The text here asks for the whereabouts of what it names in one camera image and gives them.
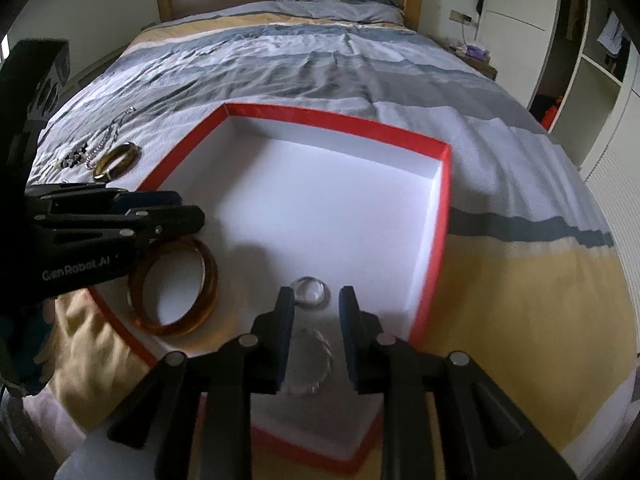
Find striped grey yellow duvet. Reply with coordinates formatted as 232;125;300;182
22;0;636;480

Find silver chain necklace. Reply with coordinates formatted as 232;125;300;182
84;105;137;171

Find hanging striped clothes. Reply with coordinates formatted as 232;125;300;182
596;10;632;68

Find orange bag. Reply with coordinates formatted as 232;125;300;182
540;95;563;131

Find grey striped pillow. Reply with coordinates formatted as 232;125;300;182
274;0;405;25

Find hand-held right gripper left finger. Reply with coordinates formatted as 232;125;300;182
106;286;296;480

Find amber translucent bangle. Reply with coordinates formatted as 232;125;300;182
126;236;219;337

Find wooden nightstand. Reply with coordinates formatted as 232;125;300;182
450;42;498;81

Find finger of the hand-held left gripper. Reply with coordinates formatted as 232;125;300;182
34;204;207;257
25;184;184;217

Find clear glass bangle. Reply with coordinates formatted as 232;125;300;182
291;275;331;310

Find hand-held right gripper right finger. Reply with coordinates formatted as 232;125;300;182
338;285;581;480

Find dark beaded bracelet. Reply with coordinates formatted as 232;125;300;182
59;142;90;168

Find clear crystal bracelet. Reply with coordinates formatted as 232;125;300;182
285;327;335;393

